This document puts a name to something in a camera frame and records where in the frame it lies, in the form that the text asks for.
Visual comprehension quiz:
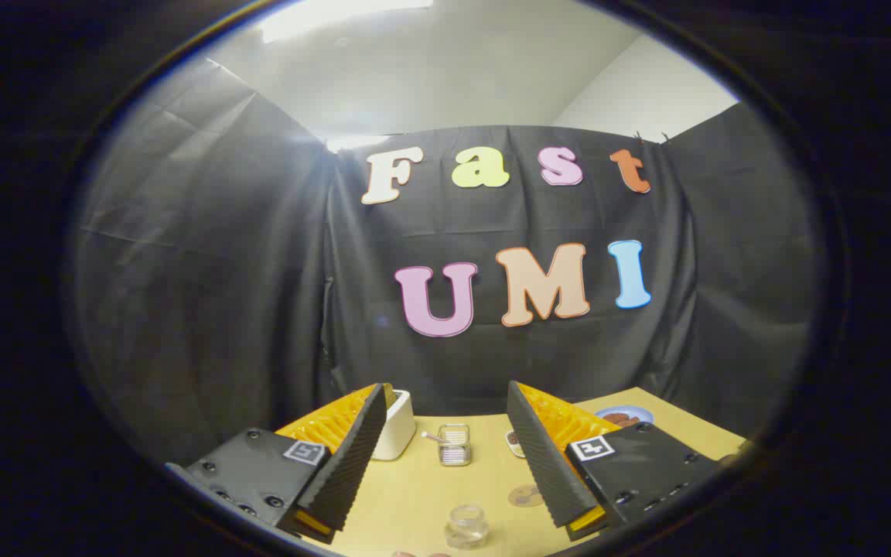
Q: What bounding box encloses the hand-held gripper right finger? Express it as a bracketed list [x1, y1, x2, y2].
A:
[506, 381, 725, 542]

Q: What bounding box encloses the wooden table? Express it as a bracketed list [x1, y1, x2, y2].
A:
[329, 387, 748, 557]

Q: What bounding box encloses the black backdrop cloth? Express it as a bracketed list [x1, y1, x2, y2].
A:
[70, 58, 821, 465]

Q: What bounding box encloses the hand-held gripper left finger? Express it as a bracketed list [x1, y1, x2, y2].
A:
[166, 383, 396, 546]

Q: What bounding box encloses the clear glass bottle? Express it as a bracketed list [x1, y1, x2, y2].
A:
[445, 504, 490, 550]

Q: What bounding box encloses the small blue plate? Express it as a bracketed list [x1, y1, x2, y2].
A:
[594, 406, 655, 429]

